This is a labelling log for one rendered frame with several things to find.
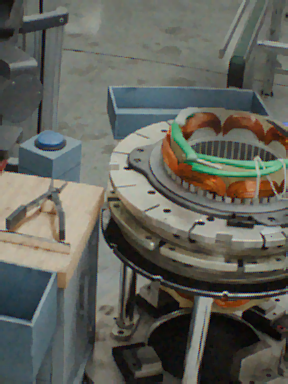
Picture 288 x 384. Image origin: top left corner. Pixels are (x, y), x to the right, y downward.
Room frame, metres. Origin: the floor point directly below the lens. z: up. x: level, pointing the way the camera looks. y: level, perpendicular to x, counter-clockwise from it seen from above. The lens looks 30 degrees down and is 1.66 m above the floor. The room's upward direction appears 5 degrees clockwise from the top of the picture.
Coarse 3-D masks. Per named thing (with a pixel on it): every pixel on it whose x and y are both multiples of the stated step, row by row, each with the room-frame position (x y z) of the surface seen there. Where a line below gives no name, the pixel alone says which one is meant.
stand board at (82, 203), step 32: (0, 192) 1.00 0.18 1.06; (32, 192) 1.01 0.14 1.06; (64, 192) 1.02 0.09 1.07; (96, 192) 1.02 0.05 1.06; (0, 224) 0.93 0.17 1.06; (32, 224) 0.94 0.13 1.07; (0, 256) 0.86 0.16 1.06; (32, 256) 0.87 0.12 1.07; (64, 256) 0.88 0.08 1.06; (64, 288) 0.84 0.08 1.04
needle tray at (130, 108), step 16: (112, 96) 1.32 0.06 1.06; (128, 96) 1.37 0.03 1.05; (144, 96) 1.37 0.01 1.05; (160, 96) 1.38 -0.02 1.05; (176, 96) 1.38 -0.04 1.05; (192, 96) 1.38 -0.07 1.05; (208, 96) 1.39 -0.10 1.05; (224, 96) 1.39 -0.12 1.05; (240, 96) 1.40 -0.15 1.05; (256, 96) 1.39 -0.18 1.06; (112, 112) 1.29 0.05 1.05; (128, 112) 1.35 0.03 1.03; (144, 112) 1.35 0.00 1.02; (160, 112) 1.36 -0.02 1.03; (176, 112) 1.37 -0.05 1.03; (256, 112) 1.38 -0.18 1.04; (112, 128) 1.28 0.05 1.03; (128, 128) 1.26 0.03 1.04
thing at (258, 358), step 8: (256, 344) 0.97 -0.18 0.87; (264, 344) 0.97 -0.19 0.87; (240, 352) 0.95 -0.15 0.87; (248, 352) 0.95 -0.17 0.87; (256, 352) 0.95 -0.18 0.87; (264, 352) 0.96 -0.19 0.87; (232, 360) 0.95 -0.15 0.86; (240, 360) 0.94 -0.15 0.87; (248, 360) 0.94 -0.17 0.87; (256, 360) 0.95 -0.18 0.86; (264, 360) 0.96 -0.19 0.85; (232, 368) 0.95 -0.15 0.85; (240, 368) 0.94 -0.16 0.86; (248, 368) 0.94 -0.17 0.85; (256, 368) 0.95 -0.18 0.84; (264, 368) 0.96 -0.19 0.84; (232, 376) 0.95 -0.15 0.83; (240, 376) 0.94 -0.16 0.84; (248, 376) 0.94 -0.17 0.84; (256, 376) 0.95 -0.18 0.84; (264, 376) 0.95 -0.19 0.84; (272, 376) 0.95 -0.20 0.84
